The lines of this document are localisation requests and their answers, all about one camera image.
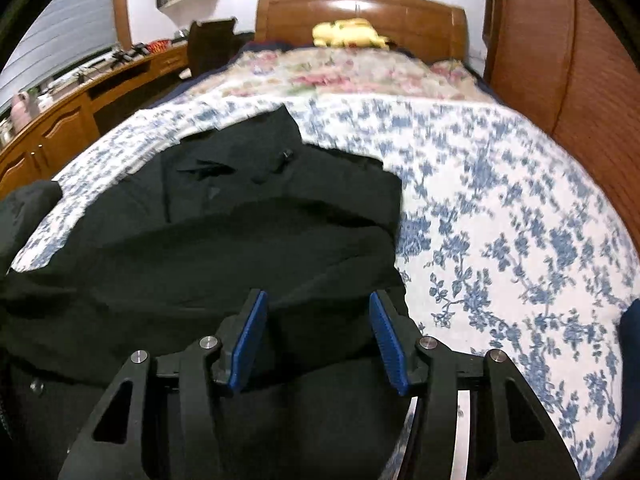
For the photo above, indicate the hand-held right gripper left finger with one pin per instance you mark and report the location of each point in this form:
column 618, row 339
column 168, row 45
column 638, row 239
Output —
column 247, row 340

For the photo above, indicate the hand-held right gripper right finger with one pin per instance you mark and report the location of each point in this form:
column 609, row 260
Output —
column 390, row 345

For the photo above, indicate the black buttoned coat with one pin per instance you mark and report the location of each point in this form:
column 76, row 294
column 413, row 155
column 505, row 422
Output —
column 200, row 260

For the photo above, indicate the blue floral bed sheet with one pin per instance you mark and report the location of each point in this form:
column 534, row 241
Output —
column 500, row 210

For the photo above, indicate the dark grey garment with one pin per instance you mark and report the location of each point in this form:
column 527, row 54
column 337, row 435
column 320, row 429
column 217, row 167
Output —
column 25, row 220

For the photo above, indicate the pink floral blanket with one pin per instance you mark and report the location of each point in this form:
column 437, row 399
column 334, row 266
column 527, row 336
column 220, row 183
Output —
column 350, row 75

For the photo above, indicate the wooden desk with cabinets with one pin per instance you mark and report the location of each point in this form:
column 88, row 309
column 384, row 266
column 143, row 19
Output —
column 60, row 130

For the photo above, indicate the dark wooden chair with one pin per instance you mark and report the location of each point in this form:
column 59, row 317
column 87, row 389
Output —
column 210, row 47

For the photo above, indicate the red basket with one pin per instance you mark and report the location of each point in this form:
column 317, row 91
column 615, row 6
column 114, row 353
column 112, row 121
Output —
column 160, row 46

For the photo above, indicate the black device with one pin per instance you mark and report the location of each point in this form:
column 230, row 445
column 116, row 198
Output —
column 130, row 55

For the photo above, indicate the yellow plush toy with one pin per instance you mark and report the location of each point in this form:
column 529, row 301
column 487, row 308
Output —
column 345, row 34

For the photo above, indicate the wooden louvred wardrobe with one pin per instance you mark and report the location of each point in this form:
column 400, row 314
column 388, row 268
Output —
column 575, row 85

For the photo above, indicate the pink thermos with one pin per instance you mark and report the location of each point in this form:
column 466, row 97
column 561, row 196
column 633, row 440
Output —
column 22, row 110

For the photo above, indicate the wooden bed headboard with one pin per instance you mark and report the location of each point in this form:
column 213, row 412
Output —
column 290, row 15

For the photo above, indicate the grey window blind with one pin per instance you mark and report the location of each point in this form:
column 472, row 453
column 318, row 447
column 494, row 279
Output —
column 65, row 25

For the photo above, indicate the wooden window frame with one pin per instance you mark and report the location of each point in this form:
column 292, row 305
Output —
column 121, row 5

